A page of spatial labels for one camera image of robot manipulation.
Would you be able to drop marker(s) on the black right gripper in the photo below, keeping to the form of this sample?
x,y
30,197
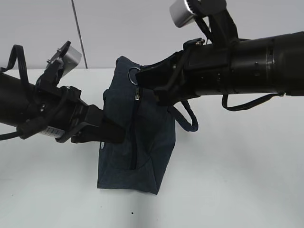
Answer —
x,y
195,71

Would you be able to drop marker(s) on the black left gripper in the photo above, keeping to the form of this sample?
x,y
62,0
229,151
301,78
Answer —
x,y
63,115

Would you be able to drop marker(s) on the dark blue fabric lunch bag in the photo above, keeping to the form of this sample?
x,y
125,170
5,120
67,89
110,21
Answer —
x,y
140,161

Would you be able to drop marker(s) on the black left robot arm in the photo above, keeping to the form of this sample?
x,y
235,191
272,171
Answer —
x,y
14,103

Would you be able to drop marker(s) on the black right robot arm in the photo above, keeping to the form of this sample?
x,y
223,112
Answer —
x,y
273,65

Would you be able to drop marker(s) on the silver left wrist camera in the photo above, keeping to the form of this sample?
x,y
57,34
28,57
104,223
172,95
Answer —
x,y
68,58

